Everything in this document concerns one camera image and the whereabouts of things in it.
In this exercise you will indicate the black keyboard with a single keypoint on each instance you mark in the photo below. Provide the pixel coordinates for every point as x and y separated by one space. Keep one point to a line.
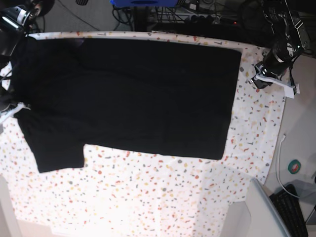
289 210

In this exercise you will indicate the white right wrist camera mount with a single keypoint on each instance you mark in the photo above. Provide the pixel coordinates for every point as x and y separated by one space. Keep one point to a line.
11 112

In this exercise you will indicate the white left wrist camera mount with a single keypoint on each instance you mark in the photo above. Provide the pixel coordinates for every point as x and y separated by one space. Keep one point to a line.
290 87

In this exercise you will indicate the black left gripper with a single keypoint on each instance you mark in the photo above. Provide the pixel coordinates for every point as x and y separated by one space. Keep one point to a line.
261 72

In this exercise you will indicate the green tape roll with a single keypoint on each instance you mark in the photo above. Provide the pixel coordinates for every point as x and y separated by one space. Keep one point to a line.
294 166

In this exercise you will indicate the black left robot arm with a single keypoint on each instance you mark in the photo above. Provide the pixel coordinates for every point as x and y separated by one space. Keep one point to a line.
291 40

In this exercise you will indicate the blue box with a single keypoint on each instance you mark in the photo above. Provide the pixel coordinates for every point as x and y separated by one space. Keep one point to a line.
144 3

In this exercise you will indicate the grey monitor edge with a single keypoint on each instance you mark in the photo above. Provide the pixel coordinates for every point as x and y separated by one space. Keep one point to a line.
265 220

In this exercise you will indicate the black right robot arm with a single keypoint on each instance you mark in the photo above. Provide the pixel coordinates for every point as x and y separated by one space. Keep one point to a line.
16 20

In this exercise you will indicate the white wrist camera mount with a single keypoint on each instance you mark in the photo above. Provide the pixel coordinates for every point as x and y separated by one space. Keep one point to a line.
290 87
11 112

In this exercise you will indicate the terrazzo pattern tablecloth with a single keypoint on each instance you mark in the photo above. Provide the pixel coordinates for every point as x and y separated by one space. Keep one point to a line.
120 193

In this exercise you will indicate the black t-shirt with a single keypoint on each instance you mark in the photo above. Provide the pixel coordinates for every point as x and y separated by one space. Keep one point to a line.
136 95

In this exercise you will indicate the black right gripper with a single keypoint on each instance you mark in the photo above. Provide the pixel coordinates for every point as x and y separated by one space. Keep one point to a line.
6 101

